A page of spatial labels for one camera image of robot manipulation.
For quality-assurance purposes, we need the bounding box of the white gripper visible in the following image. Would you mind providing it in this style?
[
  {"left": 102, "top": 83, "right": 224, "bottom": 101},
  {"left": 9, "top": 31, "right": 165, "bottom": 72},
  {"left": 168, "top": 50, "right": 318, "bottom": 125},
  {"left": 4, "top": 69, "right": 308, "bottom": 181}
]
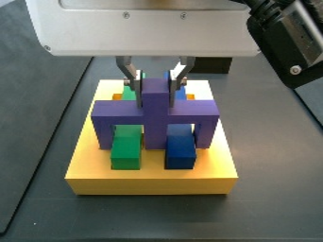
[{"left": 25, "top": 0, "right": 258, "bottom": 107}]

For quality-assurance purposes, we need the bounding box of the yellow slotted base board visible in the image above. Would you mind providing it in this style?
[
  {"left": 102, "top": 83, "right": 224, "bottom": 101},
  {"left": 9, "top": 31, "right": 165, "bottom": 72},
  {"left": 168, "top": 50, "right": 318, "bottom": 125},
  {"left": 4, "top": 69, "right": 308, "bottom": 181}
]
[{"left": 64, "top": 78, "right": 240, "bottom": 196}]

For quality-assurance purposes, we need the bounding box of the purple three-legged block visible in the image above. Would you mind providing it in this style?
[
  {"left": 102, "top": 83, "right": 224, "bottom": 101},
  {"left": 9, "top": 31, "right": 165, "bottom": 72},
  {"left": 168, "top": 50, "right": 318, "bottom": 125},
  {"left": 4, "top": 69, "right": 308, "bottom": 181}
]
[{"left": 90, "top": 78, "right": 218, "bottom": 149}]

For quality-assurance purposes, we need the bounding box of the blue rectangular bar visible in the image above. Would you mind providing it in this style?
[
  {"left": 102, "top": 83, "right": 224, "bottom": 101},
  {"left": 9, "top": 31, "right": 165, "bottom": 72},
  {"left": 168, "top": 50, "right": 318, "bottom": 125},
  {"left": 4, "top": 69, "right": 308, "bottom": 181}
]
[{"left": 162, "top": 71, "right": 197, "bottom": 170}]

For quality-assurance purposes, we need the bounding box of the green rectangular bar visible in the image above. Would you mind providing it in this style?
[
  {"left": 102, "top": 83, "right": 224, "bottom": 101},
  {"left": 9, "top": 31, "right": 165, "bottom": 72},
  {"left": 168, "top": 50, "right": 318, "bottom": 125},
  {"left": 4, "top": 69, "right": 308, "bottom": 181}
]
[{"left": 109, "top": 72, "right": 148, "bottom": 171}]

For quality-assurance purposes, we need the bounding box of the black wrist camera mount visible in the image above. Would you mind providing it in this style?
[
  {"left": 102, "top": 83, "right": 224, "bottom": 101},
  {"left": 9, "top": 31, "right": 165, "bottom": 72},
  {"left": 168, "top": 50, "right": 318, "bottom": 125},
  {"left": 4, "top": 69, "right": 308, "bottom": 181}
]
[{"left": 241, "top": 0, "right": 323, "bottom": 89}]

